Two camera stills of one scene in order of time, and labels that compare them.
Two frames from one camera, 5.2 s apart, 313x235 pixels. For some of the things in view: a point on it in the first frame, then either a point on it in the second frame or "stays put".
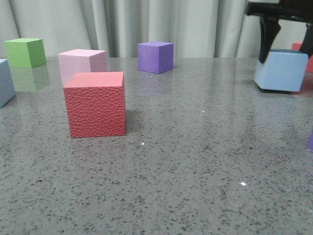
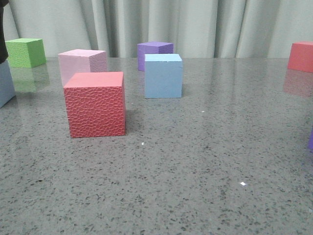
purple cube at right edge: (310, 144) stays put
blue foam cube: (7, 91) stays put
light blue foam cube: (283, 70) -> (163, 76)
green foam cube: (22, 52) stays put
